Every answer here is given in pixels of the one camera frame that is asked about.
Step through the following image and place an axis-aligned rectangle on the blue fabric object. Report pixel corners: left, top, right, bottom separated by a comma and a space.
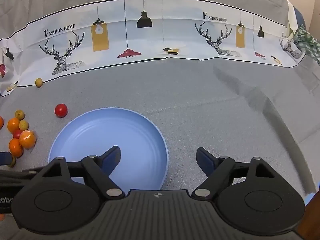
292, 5, 304, 27

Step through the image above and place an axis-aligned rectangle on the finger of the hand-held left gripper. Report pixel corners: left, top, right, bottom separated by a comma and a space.
0, 151, 13, 166
0, 168, 44, 180

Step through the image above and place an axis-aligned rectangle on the brown wooden furniture piece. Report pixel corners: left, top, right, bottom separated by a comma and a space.
304, 180, 320, 240

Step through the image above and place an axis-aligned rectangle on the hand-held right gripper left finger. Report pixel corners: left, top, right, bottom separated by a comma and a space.
35, 145, 125, 200

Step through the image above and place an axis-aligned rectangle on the blue round plate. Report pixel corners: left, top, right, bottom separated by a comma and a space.
48, 107, 169, 190

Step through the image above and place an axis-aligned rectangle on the green checkered cloth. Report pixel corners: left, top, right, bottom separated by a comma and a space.
291, 24, 320, 65

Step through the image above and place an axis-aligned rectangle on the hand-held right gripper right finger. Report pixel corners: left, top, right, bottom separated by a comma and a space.
192, 147, 283, 200

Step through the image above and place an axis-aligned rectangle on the plastic-wrapped orange mandarin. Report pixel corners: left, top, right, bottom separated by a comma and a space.
19, 130, 37, 149

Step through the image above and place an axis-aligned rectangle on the white deer printed cloth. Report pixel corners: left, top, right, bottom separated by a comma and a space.
0, 0, 307, 97

